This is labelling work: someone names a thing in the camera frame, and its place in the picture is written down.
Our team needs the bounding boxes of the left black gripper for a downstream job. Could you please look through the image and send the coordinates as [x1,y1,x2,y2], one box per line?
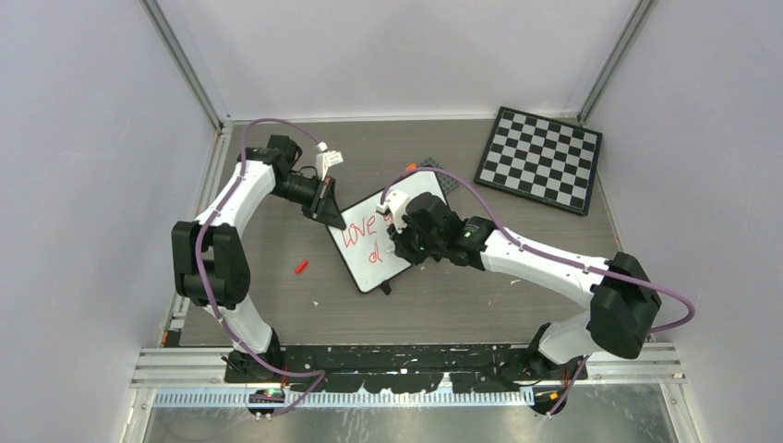
[271,174,347,231]

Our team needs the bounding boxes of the white whiteboard with black frame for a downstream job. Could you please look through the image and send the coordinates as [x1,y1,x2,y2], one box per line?
[327,189,411,295]

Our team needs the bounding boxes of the red marker cap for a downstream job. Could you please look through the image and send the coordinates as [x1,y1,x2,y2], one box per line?
[295,260,309,274]

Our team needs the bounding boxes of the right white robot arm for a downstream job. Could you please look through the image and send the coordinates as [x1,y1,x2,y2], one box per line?
[376,190,661,379]

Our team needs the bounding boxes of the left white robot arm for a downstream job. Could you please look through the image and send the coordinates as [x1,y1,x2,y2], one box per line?
[172,135,346,382]

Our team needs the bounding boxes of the grey lego baseplate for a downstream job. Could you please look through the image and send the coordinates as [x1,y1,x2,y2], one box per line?
[416,157,460,195]

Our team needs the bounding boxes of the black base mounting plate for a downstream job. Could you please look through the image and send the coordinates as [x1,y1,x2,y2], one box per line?
[222,344,582,394]

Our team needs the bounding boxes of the black white checkerboard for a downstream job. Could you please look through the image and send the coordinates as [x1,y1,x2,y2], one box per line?
[474,106,603,216]

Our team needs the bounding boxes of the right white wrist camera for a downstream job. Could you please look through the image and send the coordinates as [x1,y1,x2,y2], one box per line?
[376,189,411,233]

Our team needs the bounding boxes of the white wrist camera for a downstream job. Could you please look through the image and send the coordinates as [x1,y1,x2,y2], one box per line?
[376,189,411,233]
[314,141,343,180]

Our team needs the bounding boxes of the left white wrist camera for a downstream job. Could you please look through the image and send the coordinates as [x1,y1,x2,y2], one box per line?
[314,141,343,180]

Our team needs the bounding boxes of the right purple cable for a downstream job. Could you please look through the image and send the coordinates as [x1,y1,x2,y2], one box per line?
[379,166,697,421]

